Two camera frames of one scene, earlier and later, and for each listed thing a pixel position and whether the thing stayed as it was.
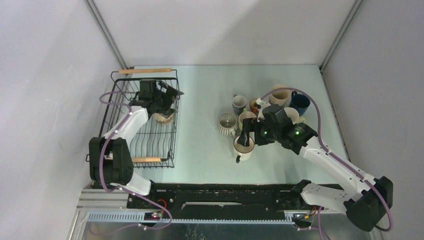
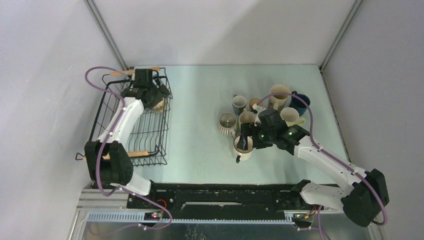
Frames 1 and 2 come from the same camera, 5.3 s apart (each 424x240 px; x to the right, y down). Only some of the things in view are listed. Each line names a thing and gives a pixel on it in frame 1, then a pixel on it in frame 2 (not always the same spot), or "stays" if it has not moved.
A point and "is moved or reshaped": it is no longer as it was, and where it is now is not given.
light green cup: (245, 114) stays
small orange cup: (254, 109) stays
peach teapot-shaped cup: (162, 119) is moved or reshaped
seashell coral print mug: (279, 96) stays
